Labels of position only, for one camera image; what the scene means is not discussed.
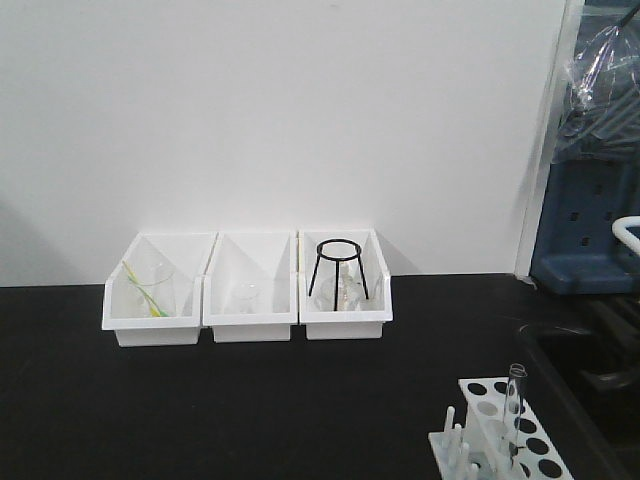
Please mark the clear glass test tube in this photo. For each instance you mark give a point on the clear glass test tube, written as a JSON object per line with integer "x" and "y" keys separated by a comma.
{"x": 513, "y": 408}

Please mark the blue-grey pegboard drying rack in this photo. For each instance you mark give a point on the blue-grey pegboard drying rack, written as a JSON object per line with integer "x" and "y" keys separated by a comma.
{"x": 576, "y": 251}

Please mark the white test tube rack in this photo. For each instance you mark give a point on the white test tube rack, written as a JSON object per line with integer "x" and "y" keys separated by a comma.
{"x": 473, "y": 450}

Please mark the clear glassware under tripod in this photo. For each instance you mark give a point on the clear glassware under tripod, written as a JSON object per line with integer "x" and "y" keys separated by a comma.
{"x": 343, "y": 292}

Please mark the white right storage bin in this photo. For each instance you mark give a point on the white right storage bin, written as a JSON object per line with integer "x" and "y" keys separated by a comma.
{"x": 324, "y": 325}

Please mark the white storage bin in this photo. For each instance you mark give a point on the white storage bin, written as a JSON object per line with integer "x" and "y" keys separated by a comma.
{"x": 324, "y": 325}
{"x": 190, "y": 254}
{"x": 266, "y": 258}

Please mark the white middle storage bin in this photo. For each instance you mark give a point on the white middle storage bin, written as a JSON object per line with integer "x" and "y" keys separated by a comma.
{"x": 266, "y": 258}

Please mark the small glass beaker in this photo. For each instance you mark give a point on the small glass beaker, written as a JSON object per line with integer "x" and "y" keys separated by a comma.
{"x": 245, "y": 296}

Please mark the glass funnel with yellow stripe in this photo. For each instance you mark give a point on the glass funnel with yellow stripe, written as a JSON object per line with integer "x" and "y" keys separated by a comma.
{"x": 151, "y": 275}

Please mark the white left storage bin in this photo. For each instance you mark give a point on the white left storage bin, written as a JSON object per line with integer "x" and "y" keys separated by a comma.
{"x": 190, "y": 254}

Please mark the black lab sink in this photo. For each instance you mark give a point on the black lab sink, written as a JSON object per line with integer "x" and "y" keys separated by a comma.
{"x": 592, "y": 365}

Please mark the white gooseneck lab faucet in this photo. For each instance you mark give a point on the white gooseneck lab faucet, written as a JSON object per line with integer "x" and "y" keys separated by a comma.
{"x": 621, "y": 229}

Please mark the clear plastic bag of pegs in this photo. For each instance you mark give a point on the clear plastic bag of pegs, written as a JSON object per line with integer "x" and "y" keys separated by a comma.
{"x": 600, "y": 118}

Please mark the black wire tripod stand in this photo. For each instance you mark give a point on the black wire tripod stand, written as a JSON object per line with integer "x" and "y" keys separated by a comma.
{"x": 336, "y": 260}

